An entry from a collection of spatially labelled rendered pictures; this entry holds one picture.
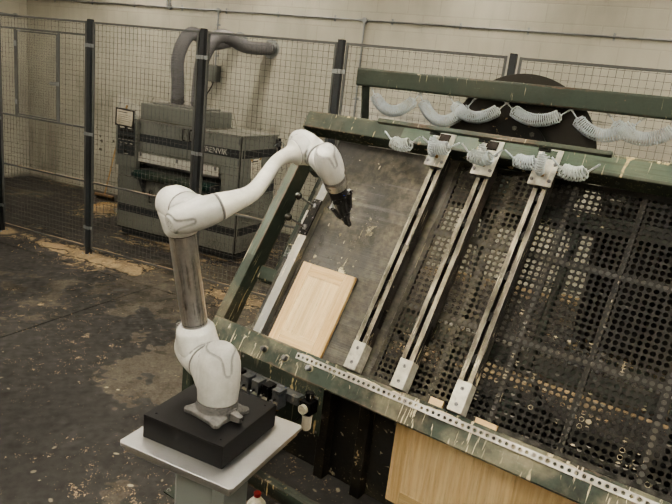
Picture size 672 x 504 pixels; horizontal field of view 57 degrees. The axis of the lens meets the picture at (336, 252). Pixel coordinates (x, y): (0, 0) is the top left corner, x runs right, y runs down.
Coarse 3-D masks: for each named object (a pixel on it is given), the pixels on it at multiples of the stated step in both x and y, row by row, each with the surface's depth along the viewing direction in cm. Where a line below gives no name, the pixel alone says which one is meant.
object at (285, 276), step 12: (324, 192) 317; (324, 204) 317; (312, 228) 313; (300, 240) 311; (300, 252) 310; (288, 264) 308; (288, 276) 307; (276, 288) 306; (276, 300) 303; (264, 312) 303; (264, 324) 300
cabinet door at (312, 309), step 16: (304, 272) 305; (320, 272) 301; (336, 272) 297; (304, 288) 301; (320, 288) 297; (336, 288) 293; (352, 288) 291; (288, 304) 301; (304, 304) 298; (320, 304) 294; (336, 304) 290; (288, 320) 298; (304, 320) 294; (320, 320) 290; (336, 320) 286; (272, 336) 298; (288, 336) 294; (304, 336) 290; (320, 336) 286; (320, 352) 283
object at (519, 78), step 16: (496, 80) 323; (512, 80) 318; (528, 80) 314; (544, 80) 309; (544, 112) 312; (560, 112) 307; (576, 112) 303; (464, 128) 337; (480, 128) 332; (496, 128) 326; (512, 128) 321; (528, 128) 317; (544, 128) 313; (560, 128) 308; (576, 144) 305; (592, 144) 301; (528, 192) 322; (560, 192) 313
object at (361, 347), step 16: (432, 144) 277; (432, 160) 288; (448, 160) 292; (432, 176) 289; (432, 192) 286; (416, 208) 286; (416, 224) 282; (400, 240) 282; (416, 240) 285; (400, 256) 279; (384, 272) 279; (400, 272) 279; (384, 288) 277; (384, 304) 274; (368, 320) 274; (368, 336) 270; (352, 352) 270; (368, 352) 272; (352, 368) 267
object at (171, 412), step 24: (168, 408) 235; (264, 408) 242; (144, 432) 231; (168, 432) 225; (192, 432) 222; (216, 432) 223; (240, 432) 225; (264, 432) 242; (192, 456) 222; (216, 456) 217
